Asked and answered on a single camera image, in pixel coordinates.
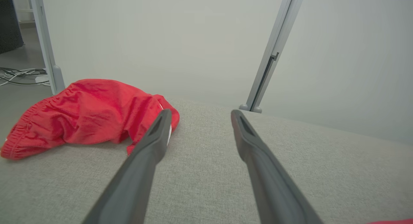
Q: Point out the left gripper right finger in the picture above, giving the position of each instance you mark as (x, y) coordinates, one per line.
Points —
(271, 185)

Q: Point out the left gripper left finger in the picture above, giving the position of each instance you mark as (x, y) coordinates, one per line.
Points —
(135, 179)

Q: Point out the red shorts white bands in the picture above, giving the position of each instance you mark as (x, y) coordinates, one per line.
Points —
(87, 114)

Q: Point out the red jersey shirt striped trim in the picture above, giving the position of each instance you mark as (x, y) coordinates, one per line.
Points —
(397, 222)

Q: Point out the white power strip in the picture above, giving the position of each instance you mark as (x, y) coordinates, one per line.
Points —
(41, 79)

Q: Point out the black furniture piece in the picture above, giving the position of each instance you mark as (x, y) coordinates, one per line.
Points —
(9, 27)

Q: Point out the grey metal partition post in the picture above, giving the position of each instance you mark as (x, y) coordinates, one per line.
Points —
(272, 40)
(43, 34)
(288, 24)

